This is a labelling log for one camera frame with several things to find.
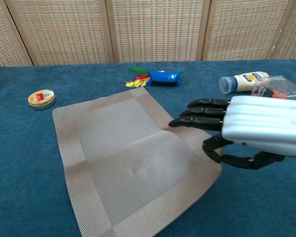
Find clear box with black-red items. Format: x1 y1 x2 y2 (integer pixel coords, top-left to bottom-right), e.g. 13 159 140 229
250 75 296 102

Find right silver-black robot hand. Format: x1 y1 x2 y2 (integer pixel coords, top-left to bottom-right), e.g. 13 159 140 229
168 95 296 171

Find colourful feather shuttlecock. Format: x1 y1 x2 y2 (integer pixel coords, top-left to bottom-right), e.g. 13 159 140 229
125 66 152 88

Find round tin with yellow lid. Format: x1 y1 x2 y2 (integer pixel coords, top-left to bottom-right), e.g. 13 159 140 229
28 89 57 111

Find grey-beige woven placemat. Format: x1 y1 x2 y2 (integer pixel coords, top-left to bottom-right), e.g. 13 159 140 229
52 86 222 237

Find blue table cover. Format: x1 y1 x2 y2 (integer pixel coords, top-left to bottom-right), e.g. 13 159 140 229
0 58 296 237

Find mayonnaise squeeze bottle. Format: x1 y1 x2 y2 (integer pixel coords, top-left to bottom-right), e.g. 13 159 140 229
219 71 270 95

